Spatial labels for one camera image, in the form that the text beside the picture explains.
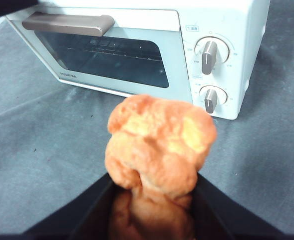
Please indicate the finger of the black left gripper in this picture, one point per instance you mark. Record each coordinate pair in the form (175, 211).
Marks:
(4, 7)

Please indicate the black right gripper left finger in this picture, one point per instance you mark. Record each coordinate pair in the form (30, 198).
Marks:
(82, 215)

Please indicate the cream white toaster oven body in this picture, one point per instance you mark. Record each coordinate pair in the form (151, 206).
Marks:
(236, 22)

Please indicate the temperature knob, cream and taupe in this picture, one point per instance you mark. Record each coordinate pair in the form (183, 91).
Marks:
(209, 57)

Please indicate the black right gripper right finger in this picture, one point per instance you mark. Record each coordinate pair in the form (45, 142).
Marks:
(221, 215)

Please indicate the orange-brown bread loaf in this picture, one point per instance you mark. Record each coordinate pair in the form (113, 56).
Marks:
(159, 145)

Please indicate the timer knob, cream and taupe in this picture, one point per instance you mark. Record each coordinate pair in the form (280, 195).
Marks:
(210, 101)

